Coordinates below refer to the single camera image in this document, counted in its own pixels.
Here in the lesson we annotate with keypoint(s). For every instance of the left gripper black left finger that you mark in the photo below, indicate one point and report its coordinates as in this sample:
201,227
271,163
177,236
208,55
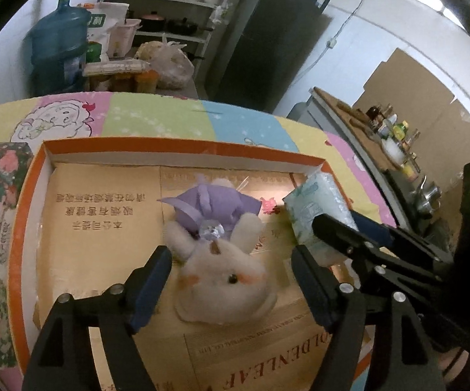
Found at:
62,358

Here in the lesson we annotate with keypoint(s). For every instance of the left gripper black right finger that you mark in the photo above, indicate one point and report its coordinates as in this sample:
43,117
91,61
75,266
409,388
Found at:
402,358

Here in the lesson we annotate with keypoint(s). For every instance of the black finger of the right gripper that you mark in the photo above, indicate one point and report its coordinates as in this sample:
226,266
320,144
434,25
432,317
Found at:
404,244
340,242

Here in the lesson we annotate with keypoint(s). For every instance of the small green tissue pack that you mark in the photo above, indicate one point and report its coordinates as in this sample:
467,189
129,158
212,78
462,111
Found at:
318,195

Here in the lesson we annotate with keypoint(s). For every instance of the cream plush bunny purple dress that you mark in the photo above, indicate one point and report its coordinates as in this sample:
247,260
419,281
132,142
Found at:
213,234

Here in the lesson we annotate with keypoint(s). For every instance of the kitchen counter with board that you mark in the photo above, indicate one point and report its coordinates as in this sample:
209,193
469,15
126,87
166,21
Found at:
394,186

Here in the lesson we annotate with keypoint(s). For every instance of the steel kettle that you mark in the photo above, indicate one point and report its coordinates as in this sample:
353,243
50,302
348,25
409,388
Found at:
427,197

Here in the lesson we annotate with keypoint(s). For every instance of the white bowl on counter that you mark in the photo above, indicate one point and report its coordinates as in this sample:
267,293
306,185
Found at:
392,150

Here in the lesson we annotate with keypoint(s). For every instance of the orange rimmed cardboard box tray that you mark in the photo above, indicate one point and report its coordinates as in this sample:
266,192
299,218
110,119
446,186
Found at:
163,264

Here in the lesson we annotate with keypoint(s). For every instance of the colourful cartoon bed sheet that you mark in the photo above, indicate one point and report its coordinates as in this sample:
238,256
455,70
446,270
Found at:
169,130

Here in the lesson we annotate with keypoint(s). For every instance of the black refrigerator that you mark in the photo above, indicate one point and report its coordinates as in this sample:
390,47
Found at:
264,45

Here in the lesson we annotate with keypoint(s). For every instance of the plastic bag of vegetables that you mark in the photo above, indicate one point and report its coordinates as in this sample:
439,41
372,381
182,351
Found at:
168,59

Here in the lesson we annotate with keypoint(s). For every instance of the grey metal shelf rack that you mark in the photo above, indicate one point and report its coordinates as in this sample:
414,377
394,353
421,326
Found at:
193,23

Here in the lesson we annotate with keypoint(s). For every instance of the blue water jug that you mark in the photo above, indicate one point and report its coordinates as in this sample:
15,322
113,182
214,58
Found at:
59,46

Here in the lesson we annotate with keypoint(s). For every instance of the white flour sack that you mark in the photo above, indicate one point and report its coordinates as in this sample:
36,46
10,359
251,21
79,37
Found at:
104,16

